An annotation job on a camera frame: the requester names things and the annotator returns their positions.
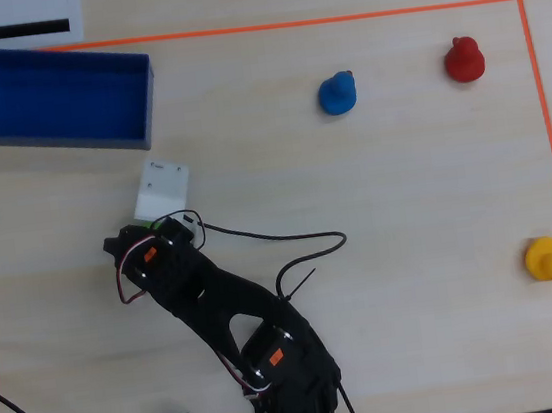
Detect red white servo wires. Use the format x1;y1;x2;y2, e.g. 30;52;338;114
111;233;166;307

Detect blue rubber duck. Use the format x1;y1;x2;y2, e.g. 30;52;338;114
314;69;361;119

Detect red rubber duck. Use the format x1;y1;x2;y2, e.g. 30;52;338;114
440;33;488;86

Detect yellow rubber duck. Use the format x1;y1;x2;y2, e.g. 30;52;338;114
521;234;552;286

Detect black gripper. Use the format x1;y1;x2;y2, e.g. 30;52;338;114
100;214;214;318

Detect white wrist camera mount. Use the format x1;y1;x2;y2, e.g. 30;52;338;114
126;152;200;245

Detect black camera cable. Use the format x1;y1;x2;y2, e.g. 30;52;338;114
190;192;356;317

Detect blue plastic box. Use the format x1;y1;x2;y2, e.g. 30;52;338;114
0;26;164;170

